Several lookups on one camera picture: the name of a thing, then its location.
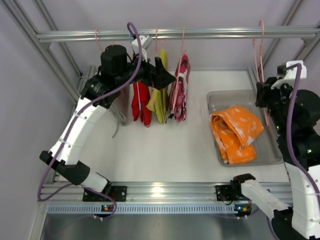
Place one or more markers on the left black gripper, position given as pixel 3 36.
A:
pixel 155 74

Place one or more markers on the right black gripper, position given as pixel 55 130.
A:
pixel 260 93

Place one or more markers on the pink hanger with orange trousers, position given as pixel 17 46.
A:
pixel 258 54

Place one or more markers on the pink patterned trousers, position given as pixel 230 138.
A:
pixel 178 95

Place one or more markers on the orange white trousers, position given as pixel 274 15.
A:
pixel 235 129

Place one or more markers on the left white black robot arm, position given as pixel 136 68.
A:
pixel 117 71

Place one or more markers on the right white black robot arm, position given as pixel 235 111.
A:
pixel 294 113

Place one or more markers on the pink hanger with yellow trousers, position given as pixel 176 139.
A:
pixel 157 40

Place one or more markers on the yellow green trousers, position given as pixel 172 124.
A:
pixel 159 98

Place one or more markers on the red trousers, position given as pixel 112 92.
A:
pixel 141 98

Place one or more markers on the grey trousers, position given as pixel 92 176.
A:
pixel 119 109

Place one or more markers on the pink hanger far left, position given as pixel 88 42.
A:
pixel 97 40

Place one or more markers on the clear plastic bin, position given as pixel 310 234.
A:
pixel 265 145

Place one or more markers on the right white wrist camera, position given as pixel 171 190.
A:
pixel 287 73

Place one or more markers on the aluminium hanging rail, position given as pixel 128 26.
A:
pixel 271 32

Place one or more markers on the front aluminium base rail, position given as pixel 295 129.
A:
pixel 166 192

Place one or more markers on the left aluminium frame post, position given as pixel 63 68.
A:
pixel 36 94

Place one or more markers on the slotted grey cable duct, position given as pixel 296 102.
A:
pixel 135 208

